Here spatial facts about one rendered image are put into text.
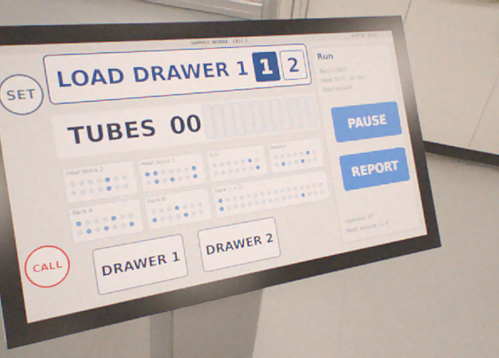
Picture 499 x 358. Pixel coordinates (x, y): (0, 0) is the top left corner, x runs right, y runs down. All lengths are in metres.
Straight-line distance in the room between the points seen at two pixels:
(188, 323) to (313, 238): 0.25
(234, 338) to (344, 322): 1.07
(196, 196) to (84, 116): 0.14
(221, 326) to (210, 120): 0.35
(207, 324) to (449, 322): 1.36
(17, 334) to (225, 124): 0.30
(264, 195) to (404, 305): 1.47
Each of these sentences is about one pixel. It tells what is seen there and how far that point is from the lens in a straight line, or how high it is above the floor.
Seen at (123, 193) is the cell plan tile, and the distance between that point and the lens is 0.53.
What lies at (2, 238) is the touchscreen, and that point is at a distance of 0.53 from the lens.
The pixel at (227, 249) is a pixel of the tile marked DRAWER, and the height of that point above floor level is 1.00.
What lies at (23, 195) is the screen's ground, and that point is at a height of 1.07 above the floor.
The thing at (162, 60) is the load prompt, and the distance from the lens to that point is 0.57.
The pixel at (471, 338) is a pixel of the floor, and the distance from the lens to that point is 2.01.
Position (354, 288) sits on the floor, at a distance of 1.99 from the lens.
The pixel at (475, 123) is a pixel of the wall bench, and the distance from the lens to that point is 2.87.
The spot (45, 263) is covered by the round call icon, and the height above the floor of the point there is 1.02.
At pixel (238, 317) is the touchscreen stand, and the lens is 0.79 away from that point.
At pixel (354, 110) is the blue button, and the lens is 0.64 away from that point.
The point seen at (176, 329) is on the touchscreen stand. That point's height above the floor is 0.78.
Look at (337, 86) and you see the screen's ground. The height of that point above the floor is 1.13.
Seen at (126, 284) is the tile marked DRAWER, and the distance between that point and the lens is 0.53.
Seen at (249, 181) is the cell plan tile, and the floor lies 1.06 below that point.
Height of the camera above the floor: 1.38
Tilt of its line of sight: 35 degrees down
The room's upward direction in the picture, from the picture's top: 7 degrees clockwise
